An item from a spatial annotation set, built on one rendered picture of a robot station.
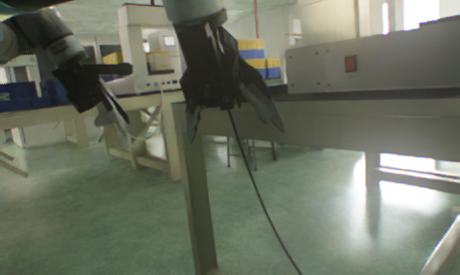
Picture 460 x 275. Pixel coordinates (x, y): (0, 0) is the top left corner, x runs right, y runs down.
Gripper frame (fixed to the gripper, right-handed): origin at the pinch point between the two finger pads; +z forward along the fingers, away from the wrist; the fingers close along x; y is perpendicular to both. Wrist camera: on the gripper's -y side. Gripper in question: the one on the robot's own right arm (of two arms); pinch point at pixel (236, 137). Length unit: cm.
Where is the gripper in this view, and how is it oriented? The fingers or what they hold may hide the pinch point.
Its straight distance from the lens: 51.2
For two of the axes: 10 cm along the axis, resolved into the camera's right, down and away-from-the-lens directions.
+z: 2.4, 8.1, 5.4
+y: -1.3, 5.8, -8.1
